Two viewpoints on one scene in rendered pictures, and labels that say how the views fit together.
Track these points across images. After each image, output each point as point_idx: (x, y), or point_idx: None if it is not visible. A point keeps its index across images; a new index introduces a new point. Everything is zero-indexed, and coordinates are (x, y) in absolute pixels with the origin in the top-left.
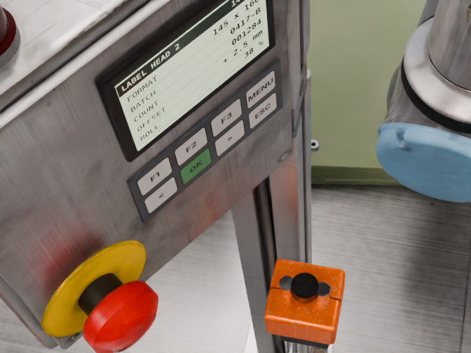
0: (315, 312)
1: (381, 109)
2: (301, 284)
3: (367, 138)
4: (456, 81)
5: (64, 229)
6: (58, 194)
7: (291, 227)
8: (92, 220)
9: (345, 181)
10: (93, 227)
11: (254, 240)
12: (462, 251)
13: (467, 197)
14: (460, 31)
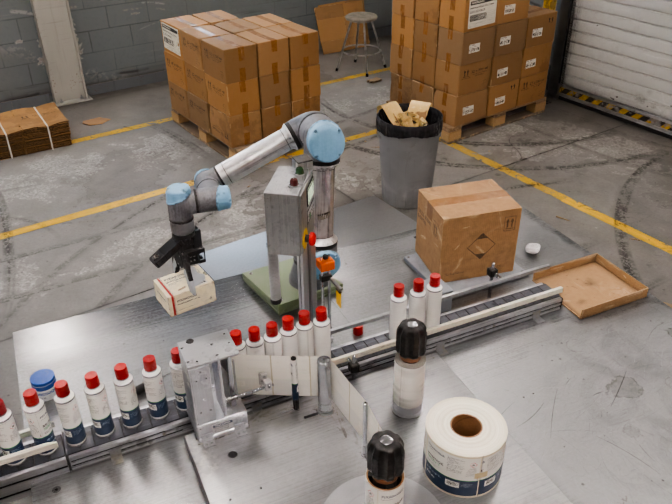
0: (329, 260)
1: (291, 287)
2: (324, 255)
3: (293, 293)
4: (320, 237)
5: (304, 217)
6: (304, 208)
7: (314, 253)
8: (305, 218)
9: (293, 307)
10: (305, 220)
11: (306, 264)
12: (335, 308)
13: (333, 271)
14: (317, 223)
